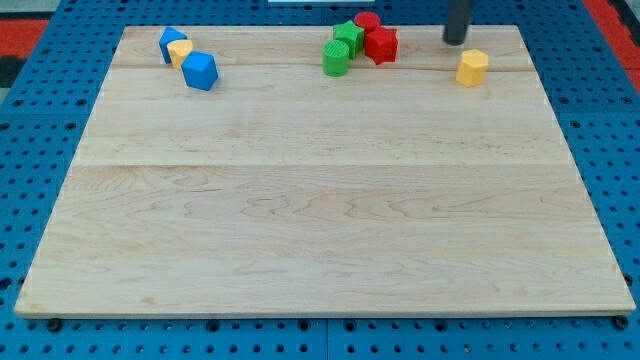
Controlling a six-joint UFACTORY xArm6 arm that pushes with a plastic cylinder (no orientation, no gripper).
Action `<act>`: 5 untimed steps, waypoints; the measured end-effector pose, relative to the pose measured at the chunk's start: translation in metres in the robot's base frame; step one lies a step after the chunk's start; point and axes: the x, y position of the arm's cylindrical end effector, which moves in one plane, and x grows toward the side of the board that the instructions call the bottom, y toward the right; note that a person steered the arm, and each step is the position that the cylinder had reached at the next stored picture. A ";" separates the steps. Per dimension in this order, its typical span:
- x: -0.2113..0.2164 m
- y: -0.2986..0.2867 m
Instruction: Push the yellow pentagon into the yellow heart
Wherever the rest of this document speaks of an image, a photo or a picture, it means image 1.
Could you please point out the yellow pentagon block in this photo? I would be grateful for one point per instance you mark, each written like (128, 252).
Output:
(472, 68)

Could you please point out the yellow heart block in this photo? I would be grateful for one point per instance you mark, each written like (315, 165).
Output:
(178, 51)

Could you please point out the light wooden board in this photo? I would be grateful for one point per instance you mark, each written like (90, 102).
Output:
(390, 192)

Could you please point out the green cylinder block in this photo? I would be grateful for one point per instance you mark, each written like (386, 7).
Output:
(335, 58)

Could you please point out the red star block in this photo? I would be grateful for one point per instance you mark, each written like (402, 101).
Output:
(381, 45)

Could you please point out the green star block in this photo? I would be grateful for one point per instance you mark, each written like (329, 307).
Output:
(351, 34)

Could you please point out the blue cube block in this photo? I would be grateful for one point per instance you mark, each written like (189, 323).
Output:
(199, 70)

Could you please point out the red cylinder block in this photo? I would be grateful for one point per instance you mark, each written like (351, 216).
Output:
(367, 20)

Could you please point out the blue triangle block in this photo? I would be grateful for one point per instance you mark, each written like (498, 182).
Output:
(169, 35)

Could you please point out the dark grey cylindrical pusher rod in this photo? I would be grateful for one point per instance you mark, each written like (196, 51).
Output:
(457, 21)

